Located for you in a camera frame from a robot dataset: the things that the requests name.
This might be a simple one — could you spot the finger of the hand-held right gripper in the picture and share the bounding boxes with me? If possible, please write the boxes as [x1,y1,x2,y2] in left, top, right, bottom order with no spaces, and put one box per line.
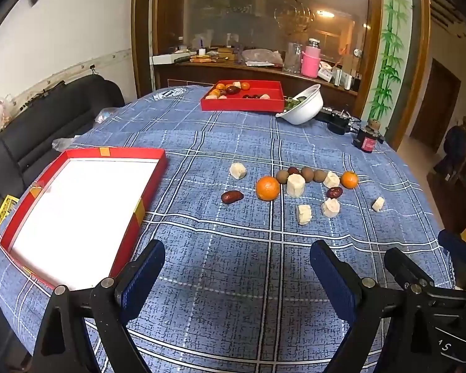
[438,229,466,292]
[384,246,436,289]

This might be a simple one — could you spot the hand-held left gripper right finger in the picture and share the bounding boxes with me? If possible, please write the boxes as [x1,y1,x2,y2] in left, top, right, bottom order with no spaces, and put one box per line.
[310,240,412,373]

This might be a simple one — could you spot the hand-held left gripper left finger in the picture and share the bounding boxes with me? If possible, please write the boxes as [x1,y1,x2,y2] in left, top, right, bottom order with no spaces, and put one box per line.
[31,240,166,373]

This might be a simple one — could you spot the large red white-lined box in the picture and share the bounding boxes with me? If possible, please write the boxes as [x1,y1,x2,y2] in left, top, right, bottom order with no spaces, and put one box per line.
[0,147,168,291]

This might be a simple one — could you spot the small orange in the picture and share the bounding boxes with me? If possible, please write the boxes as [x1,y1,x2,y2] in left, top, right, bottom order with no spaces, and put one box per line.
[340,171,359,190]

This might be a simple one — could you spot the large pale sugarcane chunk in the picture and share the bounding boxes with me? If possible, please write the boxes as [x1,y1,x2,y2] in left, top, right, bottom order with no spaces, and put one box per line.
[286,173,306,198]

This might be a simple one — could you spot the large orange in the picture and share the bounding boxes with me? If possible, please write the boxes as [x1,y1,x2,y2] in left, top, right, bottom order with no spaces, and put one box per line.
[255,176,281,202]

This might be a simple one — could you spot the blue plaid tablecloth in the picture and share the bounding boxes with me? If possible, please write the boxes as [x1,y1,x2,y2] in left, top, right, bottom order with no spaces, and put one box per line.
[0,83,457,373]

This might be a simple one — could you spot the dark figurine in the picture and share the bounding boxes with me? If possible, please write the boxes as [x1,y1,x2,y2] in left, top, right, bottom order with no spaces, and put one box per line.
[435,116,466,175]

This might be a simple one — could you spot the black device with red label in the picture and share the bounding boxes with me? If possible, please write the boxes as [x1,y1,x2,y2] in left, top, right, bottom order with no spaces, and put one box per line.
[353,118,387,153]

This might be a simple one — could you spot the wooden door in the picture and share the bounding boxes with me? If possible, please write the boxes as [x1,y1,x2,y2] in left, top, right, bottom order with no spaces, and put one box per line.
[409,58,462,152]

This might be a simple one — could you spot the crumpled clear plastic bag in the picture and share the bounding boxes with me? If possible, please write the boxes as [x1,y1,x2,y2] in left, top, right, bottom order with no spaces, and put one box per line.
[52,137,78,151]

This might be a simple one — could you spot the yellow leaflet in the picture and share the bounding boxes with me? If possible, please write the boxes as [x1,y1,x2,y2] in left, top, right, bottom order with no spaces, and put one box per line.
[0,195,20,237]

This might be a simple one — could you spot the black power adapter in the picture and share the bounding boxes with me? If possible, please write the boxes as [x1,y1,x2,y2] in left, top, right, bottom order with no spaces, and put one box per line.
[316,107,361,136]

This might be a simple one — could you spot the blue and white packet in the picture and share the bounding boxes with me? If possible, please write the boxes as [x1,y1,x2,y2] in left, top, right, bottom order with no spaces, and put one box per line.
[93,107,119,125]

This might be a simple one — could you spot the white bowl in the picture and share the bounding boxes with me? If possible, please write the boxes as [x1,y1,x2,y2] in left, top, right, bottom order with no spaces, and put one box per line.
[276,84,324,125]

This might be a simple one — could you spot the black leather sofa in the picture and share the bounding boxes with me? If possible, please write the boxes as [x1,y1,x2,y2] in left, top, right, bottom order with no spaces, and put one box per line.
[0,74,126,237]

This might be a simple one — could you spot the shallow red tray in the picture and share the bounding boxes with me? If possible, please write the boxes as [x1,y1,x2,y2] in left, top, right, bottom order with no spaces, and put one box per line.
[200,80,286,113]

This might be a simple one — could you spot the wooden sideboard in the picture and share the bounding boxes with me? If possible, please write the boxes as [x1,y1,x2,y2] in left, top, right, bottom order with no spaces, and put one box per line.
[151,48,360,104]

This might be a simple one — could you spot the clear plastic bag with oranges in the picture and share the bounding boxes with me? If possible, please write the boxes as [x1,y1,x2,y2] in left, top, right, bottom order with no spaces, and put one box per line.
[0,93,18,140]

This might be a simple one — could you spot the long white board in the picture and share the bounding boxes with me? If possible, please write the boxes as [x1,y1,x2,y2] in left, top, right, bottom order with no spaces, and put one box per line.
[151,52,195,65]

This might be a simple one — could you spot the pink thermos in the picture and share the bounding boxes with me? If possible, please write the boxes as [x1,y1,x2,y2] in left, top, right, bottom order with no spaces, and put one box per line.
[300,39,322,78]

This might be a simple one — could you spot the glass pitcher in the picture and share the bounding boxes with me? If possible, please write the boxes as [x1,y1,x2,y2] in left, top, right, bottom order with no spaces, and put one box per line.
[283,42,304,74]

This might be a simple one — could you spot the pale plastic bag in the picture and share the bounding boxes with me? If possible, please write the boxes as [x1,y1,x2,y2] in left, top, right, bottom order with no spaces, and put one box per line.
[241,48,284,67]

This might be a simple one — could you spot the wood-framed glass partition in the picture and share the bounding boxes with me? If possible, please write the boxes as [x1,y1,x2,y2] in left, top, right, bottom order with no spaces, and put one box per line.
[131,0,431,148]

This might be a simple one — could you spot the bamboo wall painting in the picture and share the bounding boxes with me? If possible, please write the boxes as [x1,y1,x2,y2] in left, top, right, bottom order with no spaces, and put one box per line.
[367,0,412,119]

